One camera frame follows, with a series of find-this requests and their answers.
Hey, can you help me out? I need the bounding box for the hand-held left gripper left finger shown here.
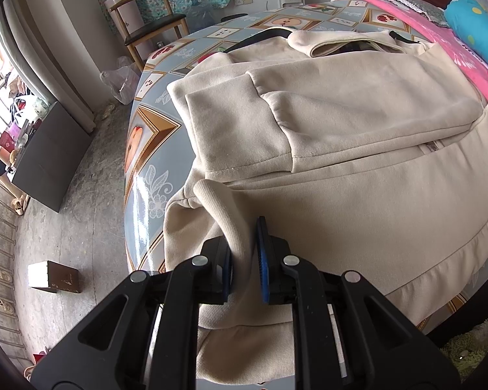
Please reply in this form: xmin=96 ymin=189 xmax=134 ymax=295
xmin=24 ymin=236 xmax=233 ymax=390

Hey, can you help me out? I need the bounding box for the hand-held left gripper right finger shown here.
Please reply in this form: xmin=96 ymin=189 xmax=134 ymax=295
xmin=256 ymin=216 xmax=462 ymax=390

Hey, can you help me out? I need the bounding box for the cream zip jacket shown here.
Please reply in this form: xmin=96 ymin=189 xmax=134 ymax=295
xmin=163 ymin=26 xmax=488 ymax=384

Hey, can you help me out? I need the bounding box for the pink floral blanket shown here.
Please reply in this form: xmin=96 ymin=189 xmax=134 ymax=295
xmin=329 ymin=0 xmax=488 ymax=106

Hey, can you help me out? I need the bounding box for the blue cartoon pillow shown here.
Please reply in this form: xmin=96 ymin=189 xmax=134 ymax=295
xmin=444 ymin=0 xmax=488 ymax=76

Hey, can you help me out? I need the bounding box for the grey lace cloth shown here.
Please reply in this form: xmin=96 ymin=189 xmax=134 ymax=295
xmin=376 ymin=0 xmax=448 ymax=23

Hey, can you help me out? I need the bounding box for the patterned blue tablecloth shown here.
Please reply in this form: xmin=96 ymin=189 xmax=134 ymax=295
xmin=124 ymin=0 xmax=478 ymax=390

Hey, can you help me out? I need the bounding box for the brown cardboard box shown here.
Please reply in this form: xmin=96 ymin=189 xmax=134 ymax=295
xmin=28 ymin=260 xmax=82 ymax=294

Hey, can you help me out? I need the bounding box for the dark grey board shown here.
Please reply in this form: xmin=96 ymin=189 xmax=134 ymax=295
xmin=11 ymin=101 xmax=93 ymax=213

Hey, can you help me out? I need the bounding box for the white plastic bag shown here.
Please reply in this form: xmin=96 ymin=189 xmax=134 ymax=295
xmin=101 ymin=56 xmax=142 ymax=105

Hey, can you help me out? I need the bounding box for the green white shaggy rug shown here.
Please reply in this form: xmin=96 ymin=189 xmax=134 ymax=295
xmin=439 ymin=323 xmax=488 ymax=380

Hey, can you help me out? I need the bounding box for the white water dispenser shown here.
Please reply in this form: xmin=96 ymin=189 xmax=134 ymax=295
xmin=267 ymin=0 xmax=305 ymax=11

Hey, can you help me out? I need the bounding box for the wooden chair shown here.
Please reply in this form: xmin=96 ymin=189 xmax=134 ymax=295
xmin=108 ymin=0 xmax=190 ymax=70

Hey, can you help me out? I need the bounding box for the clear plastic bag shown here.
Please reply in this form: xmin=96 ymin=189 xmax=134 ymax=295
xmin=185 ymin=3 xmax=228 ymax=31

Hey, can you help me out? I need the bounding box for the grey curtain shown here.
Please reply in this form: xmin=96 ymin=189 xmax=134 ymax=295
xmin=2 ymin=0 xmax=96 ymax=133

